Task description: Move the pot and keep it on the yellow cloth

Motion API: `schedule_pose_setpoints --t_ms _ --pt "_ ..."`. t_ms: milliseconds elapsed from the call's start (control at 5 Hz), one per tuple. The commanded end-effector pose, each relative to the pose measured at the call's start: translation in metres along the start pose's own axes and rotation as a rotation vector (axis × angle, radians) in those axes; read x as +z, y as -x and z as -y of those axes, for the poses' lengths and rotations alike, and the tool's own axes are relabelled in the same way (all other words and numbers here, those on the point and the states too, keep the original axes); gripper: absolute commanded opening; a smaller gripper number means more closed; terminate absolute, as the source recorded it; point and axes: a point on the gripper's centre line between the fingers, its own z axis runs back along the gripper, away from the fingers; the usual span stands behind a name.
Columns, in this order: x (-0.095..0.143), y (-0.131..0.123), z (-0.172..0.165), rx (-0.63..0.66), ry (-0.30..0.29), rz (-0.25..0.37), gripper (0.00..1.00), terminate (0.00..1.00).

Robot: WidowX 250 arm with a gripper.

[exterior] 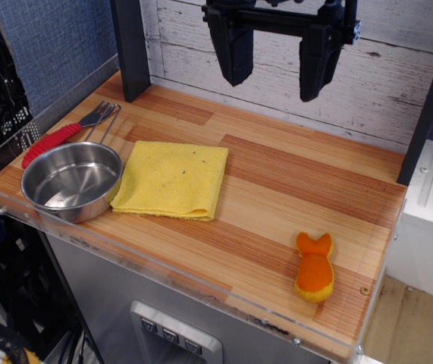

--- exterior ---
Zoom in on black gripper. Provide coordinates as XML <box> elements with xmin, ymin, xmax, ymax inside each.
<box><xmin>202</xmin><ymin>1</ymin><xmax>362</xmax><ymax>102</ymax></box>

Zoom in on metal pot with wire handle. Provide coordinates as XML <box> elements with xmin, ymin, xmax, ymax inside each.
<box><xmin>20</xmin><ymin>103</ymin><xmax>124</xmax><ymax>224</ymax></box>

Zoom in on yellow folded towel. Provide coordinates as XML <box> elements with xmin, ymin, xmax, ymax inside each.
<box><xmin>111</xmin><ymin>141</ymin><xmax>228</xmax><ymax>221</ymax></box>

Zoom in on clear acrylic table guard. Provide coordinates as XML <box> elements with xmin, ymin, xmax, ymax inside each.
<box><xmin>0</xmin><ymin>75</ymin><xmax>406</xmax><ymax>363</ymax></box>

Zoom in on orange plush fish toy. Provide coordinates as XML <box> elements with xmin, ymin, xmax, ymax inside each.
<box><xmin>294</xmin><ymin>232</ymin><xmax>334</xmax><ymax>303</ymax></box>

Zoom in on white ribbed appliance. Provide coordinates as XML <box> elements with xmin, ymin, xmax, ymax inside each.
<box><xmin>385</xmin><ymin>140</ymin><xmax>433</xmax><ymax>295</ymax></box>

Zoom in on silver control panel with buttons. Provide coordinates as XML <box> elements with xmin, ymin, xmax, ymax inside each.
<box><xmin>130</xmin><ymin>300</ymin><xmax>224</xmax><ymax>363</ymax></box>

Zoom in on dark left support post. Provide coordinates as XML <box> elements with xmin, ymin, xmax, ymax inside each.
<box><xmin>110</xmin><ymin>0</ymin><xmax>151</xmax><ymax>102</ymax></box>

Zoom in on dark support post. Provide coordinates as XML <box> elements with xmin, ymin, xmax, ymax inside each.
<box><xmin>110</xmin><ymin>0</ymin><xmax>151</xmax><ymax>102</ymax></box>
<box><xmin>397</xmin><ymin>79</ymin><xmax>433</xmax><ymax>186</ymax></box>

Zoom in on dark right support post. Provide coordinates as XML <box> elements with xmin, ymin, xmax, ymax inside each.
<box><xmin>397</xmin><ymin>79</ymin><xmax>433</xmax><ymax>186</ymax></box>

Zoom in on red handled metal fork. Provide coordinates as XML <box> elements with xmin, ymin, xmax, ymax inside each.
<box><xmin>21</xmin><ymin>101</ymin><xmax>115</xmax><ymax>169</ymax></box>

